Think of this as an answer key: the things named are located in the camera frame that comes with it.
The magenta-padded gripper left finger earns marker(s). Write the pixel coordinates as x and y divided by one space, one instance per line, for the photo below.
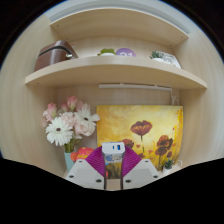
85 171

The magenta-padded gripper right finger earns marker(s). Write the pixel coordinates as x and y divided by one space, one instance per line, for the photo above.
140 171

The white charger block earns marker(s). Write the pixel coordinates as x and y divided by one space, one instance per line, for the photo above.
113 151

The red plush toy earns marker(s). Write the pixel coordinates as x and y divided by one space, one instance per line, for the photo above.
83 152

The pink and white flower bouquet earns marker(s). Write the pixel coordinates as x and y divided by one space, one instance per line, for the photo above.
60 131

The yellow poppy painting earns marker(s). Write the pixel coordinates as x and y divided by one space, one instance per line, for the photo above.
113 123

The white light bar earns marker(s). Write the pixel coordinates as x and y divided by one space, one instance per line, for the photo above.
133 86

